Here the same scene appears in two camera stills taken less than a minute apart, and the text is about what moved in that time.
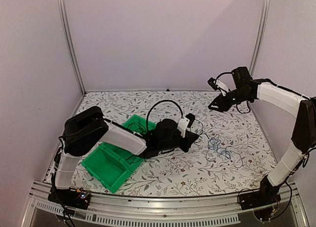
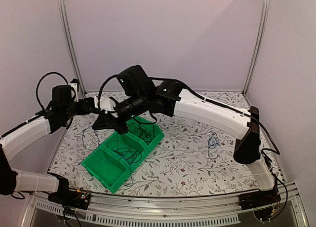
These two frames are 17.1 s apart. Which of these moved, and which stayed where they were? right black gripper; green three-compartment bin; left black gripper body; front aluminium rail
Moved: left black gripper body; right black gripper
Stayed: green three-compartment bin; front aluminium rail
